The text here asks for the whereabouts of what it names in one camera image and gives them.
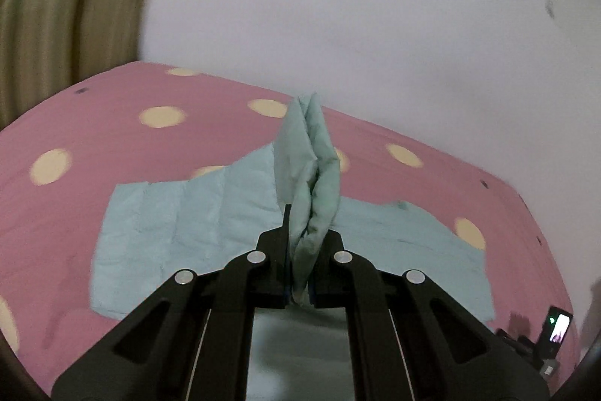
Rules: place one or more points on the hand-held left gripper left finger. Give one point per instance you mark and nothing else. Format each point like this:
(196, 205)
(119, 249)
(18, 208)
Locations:
(273, 251)

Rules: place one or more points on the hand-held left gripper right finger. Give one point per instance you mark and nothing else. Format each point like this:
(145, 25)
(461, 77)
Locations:
(329, 251)

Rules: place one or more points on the light blue puffer jacket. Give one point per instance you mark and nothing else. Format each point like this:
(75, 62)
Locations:
(188, 232)

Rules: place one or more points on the pink polka dot bed sheet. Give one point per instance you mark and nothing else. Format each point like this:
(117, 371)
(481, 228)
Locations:
(94, 124)

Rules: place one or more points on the striped beige curtain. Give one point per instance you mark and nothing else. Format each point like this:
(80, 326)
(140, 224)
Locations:
(70, 30)

